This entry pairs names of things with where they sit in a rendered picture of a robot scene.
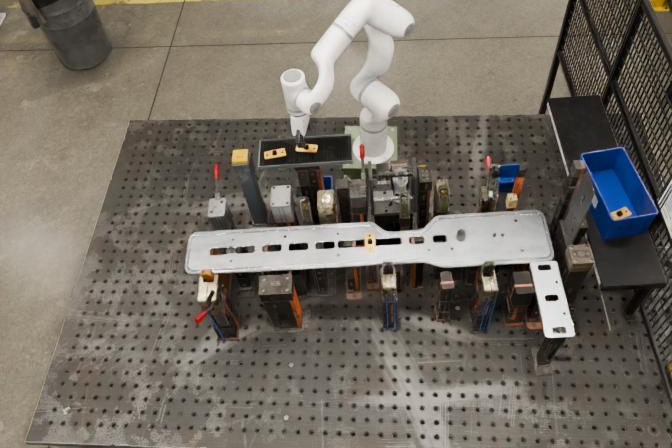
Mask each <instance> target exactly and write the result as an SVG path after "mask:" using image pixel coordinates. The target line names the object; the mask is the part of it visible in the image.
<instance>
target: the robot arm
mask: <svg viewBox="0 0 672 448"><path fill-rule="evenodd" d="M414 26H415V21H414V18H413V16H412V15H411V14H410V13H409V12H408V11H407V10H406V9H404V8H403V7H401V6H399V5H398V4H397V3H395V2H394V1H392V0H351V1H350V2H349V3H348V5H347V6H346V7H345V8H344V10H343V11H342V12H341V13H340V15H339V16H338V17H337V18H336V20H335V21H334V22H333V23H332V25H331V26H330V27H329V29H328V30H327V31H326V32H325V34H324V35H323V36H322V38H321V39H320V40H319V41H318V43H317V44H316V45H315V47H314V48H313V50H312V52H311V57H312V59H313V61H314V63H315V64H316V66H317V68H318V71H319V77H318V81H317V83H316V85H315V87H314V88H313V90H311V89H310V88H309V87H308V86H307V84H306V80H305V75H304V73H303V72H302V71H301V70H298V69H290V70H287V71H285V72H284V73H283V74H282V75H281V84H282V89H283V93H284V98H285V103H286V107H287V111H288V113H289V114H290V115H291V128H292V134H293V136H295V135H296V139H295V142H296V143H297V147H298V148H306V144H305V140H304V136H305V134H306V131H307V130H310V129H311V127H310V122H309V115H312V114H314V113H316V112H317V111H318V110H319V109H320V108H321V106H322V105H323V104H324V103H325V101H326V100H327V98H328V97H329V95H330V94H331V92H332V90H333V86H334V63H335V61H336V60H337V59H338V58H339V56H340V55H341V54H342V53H343V51H344V50H345V49H346V48H347V47H348V45H349V44H350V43H351V42H352V41H353V39H354V38H355V37H356V36H357V34H358V33H359V32H360V31H361V29H362V28H363V27H364V29H365V32H366V35H367V38H368V53H367V59H366V62H365V65H364V67H363V68H362V70H361V71H360V72H359V73H358V74H357V75H356V76H355V77H354V78H353V80H352V81H351V84H350V92H351V94H352V96H353V97H354V98H355V99H356V100H357V101H358V102H359V103H361V104H362V105H363V106H364V108H363V109H362V111H361V114H360V135H359V136H358V137H357V138H356V140H355V141H354V143H353V153H354V155H355V157H356V158H357V159H358V160H359V161H360V162H361V159H360V151H359V145H360V144H363V145H364V151H365V158H364V164H368V161H371V165H376V164H377V163H384V162H386V161H388V160H389V159H390V158H391V156H392V155H393V152H394V144H393V142H392V140H391V138H390V137H389V136H387V120H388V119H390V118H391V117H393V116H394V115H395V114H396V113H397V112H398V111H399V109H400V100H399V98H398V96H397V95H396V94H395V93H394V92H393V91H392V90H391V89H389V88H388V87H387V86H385V85H384V84H383V83H381V82H380V81H379V80H378V79H377V77H378V76H381V75H383V74H385V73H386V72H387V71H388V70H389V68H390V66H391V63H392V59H393V54H394V42H393V39H392V37H396V38H403V37H406V36H408V35H409V34H410V33H412V31H413V29H414ZM391 36H392V37H391ZM300 133H301V134H300ZM300 136H302V139H300Z"/></svg>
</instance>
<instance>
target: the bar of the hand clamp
mask: <svg viewBox="0 0 672 448"><path fill-rule="evenodd" d="M499 171H500V165H499V163H498V164H494V163H491V164H489V169H488V177H487V185H486V201H488V196H489V191H493V195H494V196H493V201H495V199H496V192H497V185H498V178H499V176H500V173H499Z"/></svg>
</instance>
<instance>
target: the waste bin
mask: <svg viewBox="0 0 672 448"><path fill-rule="evenodd" d="M18 2H19V5H20V9H21V10H22V12H23V14H24V15H25V17H26V19H27V20H28V22H29V24H30V25H31V27H32V28H33V29H37V28H40V30H41V31H42V33H43V34H44V36H45V37H46V39H47V40H48V42H49V44H50V45H51V47H52V48H53V50H54V51H55V53H56V54H57V56H58V57H59V59H60V60H61V62H62V63H63V64H64V65H65V66H66V67H68V68H71V69H75V70H83V69H89V68H92V67H94V66H96V65H98V64H100V63H101V62H103V61H104V60H105V59H106V58H107V57H108V55H109V54H110V52H111V47H112V45H111V41H110V39H109V36H108V34H107V32H106V29H105V27H104V25H103V22H102V20H101V18H100V15H99V13H98V11H97V8H96V6H95V3H94V1H93V0H18Z"/></svg>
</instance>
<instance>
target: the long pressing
mask: <svg viewBox="0 0 672 448"><path fill-rule="evenodd" d="M514 220H517V222H515V221H514ZM459 229H463V230H464V231H465V239H464V240H463V241H458V240H457V239H456V236H457V231H458V230H459ZM337 233H339V234H337ZM365 233H375V239H390V238H401V241H402V243H401V244H400V245H383V246H375V252H365V246H364V247H347V248H339V247H338V242H340V241H355V240H365ZM494 233H496V237H494V236H493V235H494ZM501 234H504V236H501ZM443 235H444V236H446V238H447V241H446V242H437V243H436V242H434V241H433V237H434V236H443ZM284 236H286V238H284ZM411 237H423V238H424V243H419V244H411V243H410V242H409V238H411ZM232 239H234V240H232ZM320 242H334V245H335V246H334V248H330V249H316V243H320ZM302 243H307V244H308V249H307V250H294V251H290V250H289V245H290V244H302ZM267 245H281V251H276V252H263V246H267ZM229 246H233V248H235V252H233V253H229V252H228V254H223V255H210V250H211V249H214V248H229ZM249 246H254V247H255V251H254V252H253V253H240V254H237V253H236V249H237V248H238V247H249ZM451 248H453V250H451ZM428 249H430V251H428ZM521 249H523V250H524V251H523V252H522V251H521ZM338 254H339V256H337V255H338ZM553 258H554V249H553V245H552V241H551V237H550V233H549V229H548V225H547V221H546V218H545V216H544V214H543V213H542V212H541V211H539V210H519V211H502V212H485V213H468V214H451V215H438V216H436V217H434V218H433V219H432V220H431V221H430V222H429V223H428V224H427V225H426V226H425V227H424V228H423V229H420V230H408V231H385V230H383V229H382V228H381V227H379V226H378V225H377V224H375V223H373V222H355V223H338V224H321V225H304V226H287V227H269V228H252V229H235V230H218V231H201V232H195V233H193V234H191V236H190V237H189V240H188V245H187V252H186V259H185V266H184V269H185V271H186V273H187V274H189V275H192V276H195V275H201V271H202V270H204V269H210V270H211V271H212V272H213V273H214V274H232V273H250V272H269V271H287V270H306V269H324V268H342V267H361V266H379V265H383V261H384V260H392V261H393V265H398V264H416V263H427V264H430V265H433V266H437V267H440V268H458V267H477V266H482V265H483V263H484V261H485V260H489V259H493V260H495V266H496V265H514V264H530V263H531V262H541V261H551V260H552V259H553ZM231 260H232V262H230V261H231Z"/></svg>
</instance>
